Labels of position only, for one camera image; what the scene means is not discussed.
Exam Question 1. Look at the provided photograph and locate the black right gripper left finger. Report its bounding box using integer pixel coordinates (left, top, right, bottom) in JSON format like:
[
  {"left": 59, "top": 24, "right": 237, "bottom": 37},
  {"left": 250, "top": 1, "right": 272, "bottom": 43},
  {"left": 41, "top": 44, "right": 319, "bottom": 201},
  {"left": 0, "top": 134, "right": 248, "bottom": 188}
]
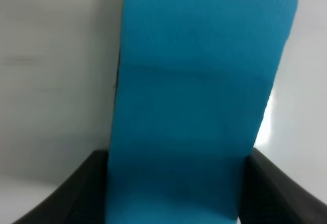
[{"left": 15, "top": 150, "right": 108, "bottom": 223}]

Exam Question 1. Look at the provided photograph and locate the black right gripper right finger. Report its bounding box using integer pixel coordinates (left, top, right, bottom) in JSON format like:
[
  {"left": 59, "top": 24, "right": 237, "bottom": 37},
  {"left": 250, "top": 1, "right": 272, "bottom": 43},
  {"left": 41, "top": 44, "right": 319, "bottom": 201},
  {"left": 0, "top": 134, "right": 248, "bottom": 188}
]
[{"left": 239, "top": 149, "right": 326, "bottom": 224}]

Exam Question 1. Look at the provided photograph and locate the blue whiteboard eraser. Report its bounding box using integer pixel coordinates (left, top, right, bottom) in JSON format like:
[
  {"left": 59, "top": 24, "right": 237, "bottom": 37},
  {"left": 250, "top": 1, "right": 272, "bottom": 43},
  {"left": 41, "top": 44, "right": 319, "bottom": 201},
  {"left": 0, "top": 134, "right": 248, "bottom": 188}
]
[{"left": 106, "top": 0, "right": 297, "bottom": 223}]

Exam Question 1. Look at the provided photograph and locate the white whiteboard with aluminium frame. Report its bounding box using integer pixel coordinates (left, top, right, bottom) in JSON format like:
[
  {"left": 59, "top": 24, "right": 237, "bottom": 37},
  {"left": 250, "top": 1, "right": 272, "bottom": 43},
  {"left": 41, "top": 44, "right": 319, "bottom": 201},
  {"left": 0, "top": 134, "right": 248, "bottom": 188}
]
[{"left": 1, "top": 0, "right": 326, "bottom": 223}]

